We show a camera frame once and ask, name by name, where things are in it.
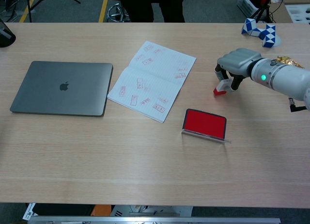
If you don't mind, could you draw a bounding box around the black tripod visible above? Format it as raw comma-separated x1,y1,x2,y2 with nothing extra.
4,0,81,23
250,0,277,23

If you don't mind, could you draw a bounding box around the cardboard box with white foam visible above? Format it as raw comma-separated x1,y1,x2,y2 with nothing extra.
267,0,310,24

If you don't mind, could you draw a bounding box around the chrome stool base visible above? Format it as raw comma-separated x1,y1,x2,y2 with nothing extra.
106,0,131,23

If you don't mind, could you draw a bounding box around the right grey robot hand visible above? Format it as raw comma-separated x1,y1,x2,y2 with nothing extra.
214,48,263,92

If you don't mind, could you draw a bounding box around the white notebook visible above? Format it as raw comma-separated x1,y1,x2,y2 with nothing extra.
107,40,197,124

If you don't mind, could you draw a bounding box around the black cable connector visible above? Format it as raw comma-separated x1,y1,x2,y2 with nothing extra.
288,97,307,112

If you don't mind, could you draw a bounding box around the black mesh object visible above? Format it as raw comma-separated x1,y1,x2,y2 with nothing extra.
0,18,16,48

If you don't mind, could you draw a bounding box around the grey apple laptop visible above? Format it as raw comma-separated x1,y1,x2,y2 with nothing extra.
9,61,114,117

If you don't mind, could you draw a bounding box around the orange object under table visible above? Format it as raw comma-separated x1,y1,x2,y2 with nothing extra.
92,204,112,217

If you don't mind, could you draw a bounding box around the red ink pad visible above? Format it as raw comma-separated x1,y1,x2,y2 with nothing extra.
181,108,232,144

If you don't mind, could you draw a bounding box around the aluminium rail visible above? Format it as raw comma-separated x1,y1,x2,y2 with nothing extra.
28,216,281,224

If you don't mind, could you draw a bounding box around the printed white sheet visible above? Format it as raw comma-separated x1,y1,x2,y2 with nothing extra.
22,203,38,221

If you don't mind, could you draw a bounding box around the red and white stamp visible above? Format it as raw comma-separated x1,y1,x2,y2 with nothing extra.
212,80,230,97

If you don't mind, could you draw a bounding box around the person in black trousers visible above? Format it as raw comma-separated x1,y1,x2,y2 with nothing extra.
100,0,186,23

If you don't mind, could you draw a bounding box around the blue white snake puzzle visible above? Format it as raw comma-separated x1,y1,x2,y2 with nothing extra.
241,17,277,48

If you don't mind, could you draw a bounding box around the white plastic basket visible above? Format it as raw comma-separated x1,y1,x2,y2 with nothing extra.
236,0,269,18

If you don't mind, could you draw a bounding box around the gold snack package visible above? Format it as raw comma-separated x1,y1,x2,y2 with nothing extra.
276,55,306,69

